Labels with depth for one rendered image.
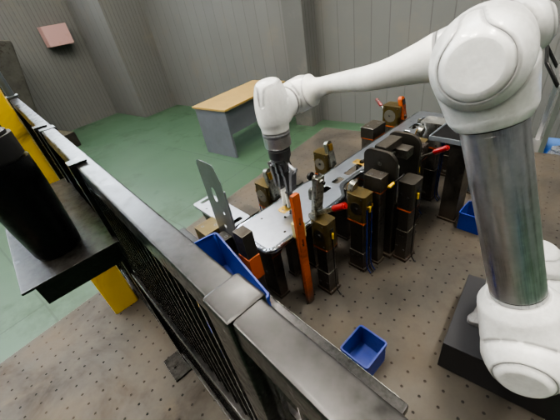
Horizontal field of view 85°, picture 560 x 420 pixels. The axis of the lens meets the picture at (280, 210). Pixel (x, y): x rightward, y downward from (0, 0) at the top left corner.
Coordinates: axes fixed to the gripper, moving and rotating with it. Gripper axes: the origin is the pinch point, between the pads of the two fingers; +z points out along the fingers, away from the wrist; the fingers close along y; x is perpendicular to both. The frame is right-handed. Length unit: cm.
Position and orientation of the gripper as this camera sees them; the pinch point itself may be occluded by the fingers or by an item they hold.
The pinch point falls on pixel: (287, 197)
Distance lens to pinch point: 113.7
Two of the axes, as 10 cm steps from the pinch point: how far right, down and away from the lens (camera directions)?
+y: -6.8, -3.3, 6.6
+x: -7.2, 4.9, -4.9
